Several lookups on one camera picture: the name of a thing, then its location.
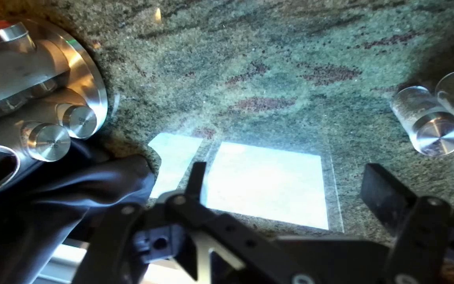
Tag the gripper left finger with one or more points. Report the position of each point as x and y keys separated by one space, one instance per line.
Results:
x=215 y=228

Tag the round steel spice rack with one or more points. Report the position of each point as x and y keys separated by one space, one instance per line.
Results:
x=26 y=71

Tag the black cloth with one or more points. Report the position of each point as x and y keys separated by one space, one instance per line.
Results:
x=53 y=197

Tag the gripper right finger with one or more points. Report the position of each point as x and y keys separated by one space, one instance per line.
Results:
x=420 y=232

